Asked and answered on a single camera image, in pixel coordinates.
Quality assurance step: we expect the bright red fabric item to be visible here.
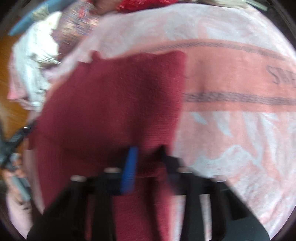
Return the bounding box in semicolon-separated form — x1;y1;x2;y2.
116;0;178;13

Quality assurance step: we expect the pink patterned bed blanket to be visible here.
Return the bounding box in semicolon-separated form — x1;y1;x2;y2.
10;3;295;240

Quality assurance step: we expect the floral patterned quilt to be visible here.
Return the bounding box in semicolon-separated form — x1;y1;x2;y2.
51;1;100;61

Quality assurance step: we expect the pale pink garment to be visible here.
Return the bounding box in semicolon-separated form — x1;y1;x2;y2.
7;66;34;111

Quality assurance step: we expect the dark red knit sweater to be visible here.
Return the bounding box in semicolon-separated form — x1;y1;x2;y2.
28;51;186;240

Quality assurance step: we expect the white light blue garment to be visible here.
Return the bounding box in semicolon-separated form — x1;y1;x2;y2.
8;11;62;111

